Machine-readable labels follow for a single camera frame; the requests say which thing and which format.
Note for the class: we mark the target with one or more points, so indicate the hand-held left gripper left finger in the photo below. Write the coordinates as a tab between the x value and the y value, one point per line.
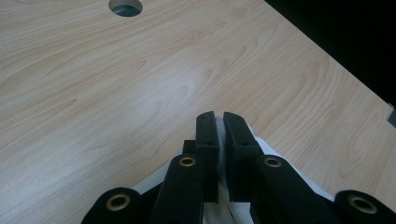
186	186

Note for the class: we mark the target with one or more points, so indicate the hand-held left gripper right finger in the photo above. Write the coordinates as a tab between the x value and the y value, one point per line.
246	174

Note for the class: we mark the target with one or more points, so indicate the white printed tank top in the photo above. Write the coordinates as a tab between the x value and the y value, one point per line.
214	214

